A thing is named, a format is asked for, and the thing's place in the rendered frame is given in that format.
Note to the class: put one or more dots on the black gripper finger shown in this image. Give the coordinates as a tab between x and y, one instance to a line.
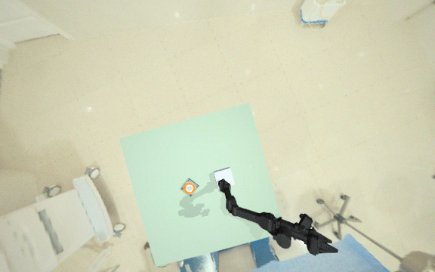
325	247
323	238

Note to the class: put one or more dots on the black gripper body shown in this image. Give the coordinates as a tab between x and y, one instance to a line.
308	238

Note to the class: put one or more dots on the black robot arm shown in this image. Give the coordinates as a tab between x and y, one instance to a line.
280	229

